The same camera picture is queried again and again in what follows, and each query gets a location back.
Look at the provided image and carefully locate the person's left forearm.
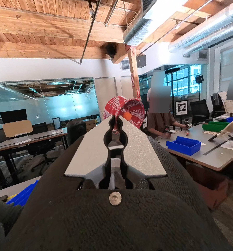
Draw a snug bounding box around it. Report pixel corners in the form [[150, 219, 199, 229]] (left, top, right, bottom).
[[0, 194, 24, 236]]

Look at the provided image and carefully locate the white door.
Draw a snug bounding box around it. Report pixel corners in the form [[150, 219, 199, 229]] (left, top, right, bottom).
[[120, 75, 134, 99], [94, 77, 118, 118]]

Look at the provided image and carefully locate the white tilted stand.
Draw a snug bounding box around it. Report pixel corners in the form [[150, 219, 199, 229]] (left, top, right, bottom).
[[208, 116, 233, 142]]

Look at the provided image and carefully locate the small black monitor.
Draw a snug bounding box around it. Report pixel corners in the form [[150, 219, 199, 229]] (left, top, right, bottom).
[[53, 117, 62, 130]]

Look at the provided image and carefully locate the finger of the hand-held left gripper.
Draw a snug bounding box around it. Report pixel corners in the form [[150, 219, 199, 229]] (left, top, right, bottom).
[[108, 144, 125, 189]]

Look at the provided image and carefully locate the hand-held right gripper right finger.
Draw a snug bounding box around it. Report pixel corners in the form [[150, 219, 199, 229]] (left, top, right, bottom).
[[119, 117, 167, 185]]

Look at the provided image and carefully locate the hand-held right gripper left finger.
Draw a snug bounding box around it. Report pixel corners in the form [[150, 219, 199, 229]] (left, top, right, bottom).
[[65, 116, 115, 185]]

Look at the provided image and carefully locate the cardboard box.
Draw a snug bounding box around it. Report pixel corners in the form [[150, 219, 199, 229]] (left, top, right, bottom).
[[187, 164, 229, 211]]

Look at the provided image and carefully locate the grey work table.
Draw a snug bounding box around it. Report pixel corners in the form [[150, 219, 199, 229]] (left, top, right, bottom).
[[158, 122, 233, 171]]

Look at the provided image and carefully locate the tan chair back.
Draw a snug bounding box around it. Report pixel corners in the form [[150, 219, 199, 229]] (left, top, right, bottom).
[[3, 120, 33, 138]]

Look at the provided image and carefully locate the blue plastic bin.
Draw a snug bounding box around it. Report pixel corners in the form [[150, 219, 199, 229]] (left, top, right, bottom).
[[7, 180, 39, 206]]

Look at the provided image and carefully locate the red white yo-yo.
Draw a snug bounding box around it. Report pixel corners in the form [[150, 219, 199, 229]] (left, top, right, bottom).
[[104, 96, 145, 130]]

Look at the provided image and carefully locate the wooden post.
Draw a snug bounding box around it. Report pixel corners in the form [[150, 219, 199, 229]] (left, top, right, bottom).
[[128, 46, 141, 100]]

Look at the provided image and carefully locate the large blue parts bin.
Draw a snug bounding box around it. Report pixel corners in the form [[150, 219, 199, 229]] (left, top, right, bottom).
[[166, 136, 202, 156]]

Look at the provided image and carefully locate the black wall speaker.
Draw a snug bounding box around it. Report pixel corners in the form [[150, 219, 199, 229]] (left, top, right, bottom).
[[137, 55, 147, 68]]

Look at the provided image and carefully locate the silver spiral air duct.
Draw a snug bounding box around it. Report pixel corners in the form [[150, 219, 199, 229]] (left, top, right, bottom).
[[168, 4, 233, 57]]

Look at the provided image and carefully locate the green parts bin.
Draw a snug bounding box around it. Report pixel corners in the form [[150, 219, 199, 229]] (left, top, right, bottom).
[[202, 121, 229, 132]]

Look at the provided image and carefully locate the long wooden desk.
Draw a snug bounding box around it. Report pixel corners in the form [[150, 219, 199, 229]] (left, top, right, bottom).
[[0, 129, 68, 185]]

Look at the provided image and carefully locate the black office chair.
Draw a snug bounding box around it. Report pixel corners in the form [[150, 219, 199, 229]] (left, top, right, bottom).
[[27, 122, 57, 175], [190, 99, 211, 126]]

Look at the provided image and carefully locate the black white marker sign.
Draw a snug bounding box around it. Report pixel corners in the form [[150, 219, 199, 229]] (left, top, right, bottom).
[[175, 101, 189, 116], [142, 111, 149, 129]]

